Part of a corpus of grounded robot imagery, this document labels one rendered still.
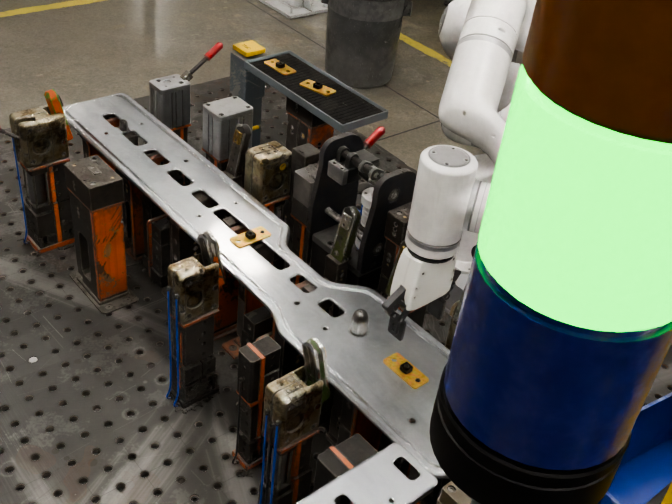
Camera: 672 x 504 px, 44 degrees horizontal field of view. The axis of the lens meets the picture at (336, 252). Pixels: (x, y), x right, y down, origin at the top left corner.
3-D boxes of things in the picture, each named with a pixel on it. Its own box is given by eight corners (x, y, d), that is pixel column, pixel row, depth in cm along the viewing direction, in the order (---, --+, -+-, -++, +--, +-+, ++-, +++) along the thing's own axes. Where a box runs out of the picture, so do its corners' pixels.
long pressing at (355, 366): (44, 113, 208) (43, 107, 208) (126, 93, 221) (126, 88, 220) (439, 487, 129) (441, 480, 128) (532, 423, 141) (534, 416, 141)
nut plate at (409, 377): (381, 361, 148) (382, 356, 147) (397, 352, 150) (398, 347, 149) (414, 390, 143) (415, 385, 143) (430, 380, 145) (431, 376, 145)
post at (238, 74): (224, 196, 238) (227, 51, 212) (246, 189, 243) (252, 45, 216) (239, 209, 234) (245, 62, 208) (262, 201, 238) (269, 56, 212)
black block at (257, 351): (219, 456, 166) (222, 348, 148) (263, 432, 172) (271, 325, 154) (243, 484, 161) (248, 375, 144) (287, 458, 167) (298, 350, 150)
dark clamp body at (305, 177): (269, 303, 204) (278, 168, 181) (312, 284, 211) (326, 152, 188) (296, 328, 198) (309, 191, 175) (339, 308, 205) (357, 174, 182)
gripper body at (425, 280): (438, 219, 135) (426, 274, 142) (391, 240, 129) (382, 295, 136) (472, 243, 131) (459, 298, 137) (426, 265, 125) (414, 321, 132)
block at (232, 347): (220, 345, 190) (222, 243, 173) (267, 324, 197) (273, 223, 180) (234, 359, 187) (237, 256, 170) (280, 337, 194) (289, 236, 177)
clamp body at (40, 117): (16, 240, 214) (-5, 112, 192) (70, 222, 222) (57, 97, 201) (34, 261, 208) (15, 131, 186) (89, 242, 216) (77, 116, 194)
